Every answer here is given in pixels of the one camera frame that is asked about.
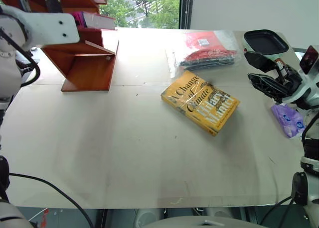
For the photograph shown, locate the black cable under table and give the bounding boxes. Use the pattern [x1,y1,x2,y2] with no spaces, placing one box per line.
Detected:
[259,197,300,225]
[8,172,95,228]

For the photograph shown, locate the thick red-covered book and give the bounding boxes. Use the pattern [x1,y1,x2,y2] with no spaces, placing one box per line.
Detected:
[81,11,117,31]

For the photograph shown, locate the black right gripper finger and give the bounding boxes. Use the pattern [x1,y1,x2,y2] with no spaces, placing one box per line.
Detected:
[244,51,277,73]
[247,73,288,104]

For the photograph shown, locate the red booklet in bag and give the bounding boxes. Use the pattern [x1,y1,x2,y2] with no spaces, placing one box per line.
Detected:
[183,31,236,55]

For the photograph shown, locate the green trees outside window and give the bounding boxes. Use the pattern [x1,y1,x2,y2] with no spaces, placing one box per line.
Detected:
[99,0,180,29]

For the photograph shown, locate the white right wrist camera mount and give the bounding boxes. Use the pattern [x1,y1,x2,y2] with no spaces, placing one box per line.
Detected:
[284,45,319,110]

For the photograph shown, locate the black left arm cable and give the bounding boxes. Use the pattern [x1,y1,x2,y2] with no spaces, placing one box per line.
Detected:
[0,27,41,88]

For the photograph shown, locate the black window frame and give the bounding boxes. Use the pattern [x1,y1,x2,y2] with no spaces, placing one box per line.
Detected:
[179,0,196,30]

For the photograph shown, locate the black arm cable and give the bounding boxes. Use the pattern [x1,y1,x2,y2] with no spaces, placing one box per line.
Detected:
[0,27,41,88]
[301,110,319,145]

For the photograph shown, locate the orange-brown wooden bookshelf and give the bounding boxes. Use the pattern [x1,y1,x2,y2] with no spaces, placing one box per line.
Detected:
[0,0,120,93]

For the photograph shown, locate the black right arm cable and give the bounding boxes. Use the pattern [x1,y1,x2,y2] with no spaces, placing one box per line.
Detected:
[301,110,319,145]

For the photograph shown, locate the yellow paperback book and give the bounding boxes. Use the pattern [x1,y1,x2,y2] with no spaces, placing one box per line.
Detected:
[160,70,241,137]

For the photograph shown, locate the black stack in bag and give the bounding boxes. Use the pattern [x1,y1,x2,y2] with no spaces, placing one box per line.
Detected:
[178,50,237,71]

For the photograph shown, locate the grey rounded dome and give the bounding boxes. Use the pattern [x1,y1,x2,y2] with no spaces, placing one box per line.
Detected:
[141,215,268,228]

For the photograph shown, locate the clear plastic bag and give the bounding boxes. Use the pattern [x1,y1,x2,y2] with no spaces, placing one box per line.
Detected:
[164,30,241,79]

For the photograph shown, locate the dark table leg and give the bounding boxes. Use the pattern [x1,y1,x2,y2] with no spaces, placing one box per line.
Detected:
[96,208,109,228]

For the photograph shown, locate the pink book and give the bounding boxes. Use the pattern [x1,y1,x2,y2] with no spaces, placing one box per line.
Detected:
[71,11,87,27]

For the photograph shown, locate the black plastic tray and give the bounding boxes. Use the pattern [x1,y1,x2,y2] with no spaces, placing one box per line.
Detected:
[243,29,290,56]

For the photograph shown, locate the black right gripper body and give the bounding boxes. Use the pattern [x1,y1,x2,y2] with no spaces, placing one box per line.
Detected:
[274,60,304,96]

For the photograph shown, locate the purple tissue pack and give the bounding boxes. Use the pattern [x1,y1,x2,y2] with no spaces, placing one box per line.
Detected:
[271,103,307,139]

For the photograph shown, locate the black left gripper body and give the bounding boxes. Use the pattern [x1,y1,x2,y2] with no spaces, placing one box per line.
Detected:
[43,0,64,13]

